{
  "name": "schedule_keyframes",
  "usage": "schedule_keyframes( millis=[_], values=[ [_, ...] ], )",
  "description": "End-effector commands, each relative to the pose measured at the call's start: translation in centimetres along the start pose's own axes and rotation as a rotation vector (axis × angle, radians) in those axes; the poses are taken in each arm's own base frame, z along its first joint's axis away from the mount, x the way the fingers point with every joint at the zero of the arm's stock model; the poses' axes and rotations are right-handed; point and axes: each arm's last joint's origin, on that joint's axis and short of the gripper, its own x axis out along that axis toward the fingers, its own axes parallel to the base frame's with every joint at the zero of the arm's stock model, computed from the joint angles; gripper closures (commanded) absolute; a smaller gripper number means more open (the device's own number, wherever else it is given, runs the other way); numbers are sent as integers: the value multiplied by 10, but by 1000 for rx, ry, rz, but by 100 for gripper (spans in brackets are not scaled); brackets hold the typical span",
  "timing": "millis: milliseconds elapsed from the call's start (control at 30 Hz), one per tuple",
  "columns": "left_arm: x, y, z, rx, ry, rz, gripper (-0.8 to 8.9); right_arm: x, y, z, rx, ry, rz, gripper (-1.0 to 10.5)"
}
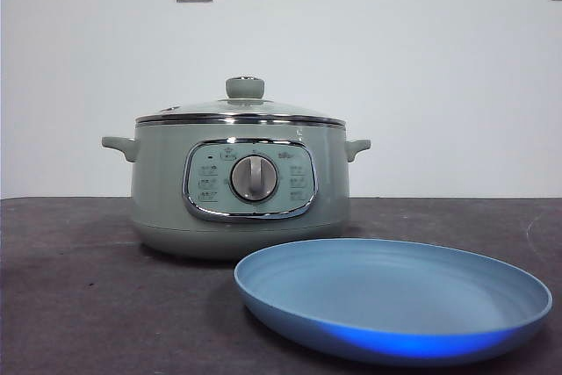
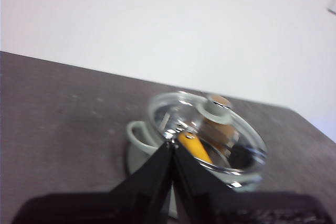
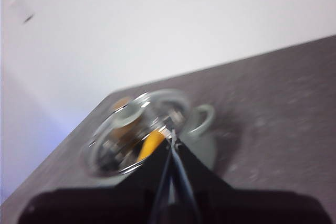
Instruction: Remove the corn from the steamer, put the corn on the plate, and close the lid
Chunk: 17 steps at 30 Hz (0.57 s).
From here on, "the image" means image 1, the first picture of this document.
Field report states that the glass lid with green knob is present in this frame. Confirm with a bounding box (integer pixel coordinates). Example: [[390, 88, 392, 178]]
[[134, 76, 345, 127]]

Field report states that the green electric steamer pot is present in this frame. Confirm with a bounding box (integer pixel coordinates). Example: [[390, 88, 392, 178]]
[[101, 123, 372, 261]]

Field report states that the blue round plate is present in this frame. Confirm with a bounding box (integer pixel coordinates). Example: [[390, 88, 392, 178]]
[[234, 240, 554, 368]]

